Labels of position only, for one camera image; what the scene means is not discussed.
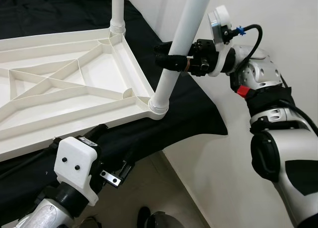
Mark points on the black table cloth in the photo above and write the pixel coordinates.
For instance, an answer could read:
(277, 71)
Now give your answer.
(189, 118)

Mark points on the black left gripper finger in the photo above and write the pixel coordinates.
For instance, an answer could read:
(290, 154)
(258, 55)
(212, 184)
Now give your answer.
(97, 133)
(130, 161)

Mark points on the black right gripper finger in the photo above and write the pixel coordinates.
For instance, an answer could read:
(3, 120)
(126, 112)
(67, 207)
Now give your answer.
(171, 64)
(163, 48)

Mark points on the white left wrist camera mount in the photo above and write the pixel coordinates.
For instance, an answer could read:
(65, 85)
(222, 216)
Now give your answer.
(74, 158)

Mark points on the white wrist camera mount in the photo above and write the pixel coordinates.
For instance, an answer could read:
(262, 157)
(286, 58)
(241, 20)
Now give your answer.
(74, 158)
(221, 24)

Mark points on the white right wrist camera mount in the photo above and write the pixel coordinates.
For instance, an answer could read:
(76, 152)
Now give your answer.
(221, 24)

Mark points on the white plastic table top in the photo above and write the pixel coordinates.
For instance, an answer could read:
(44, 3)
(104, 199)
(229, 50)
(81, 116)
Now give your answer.
(74, 89)

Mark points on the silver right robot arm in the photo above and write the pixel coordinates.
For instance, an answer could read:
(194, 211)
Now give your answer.
(283, 158)

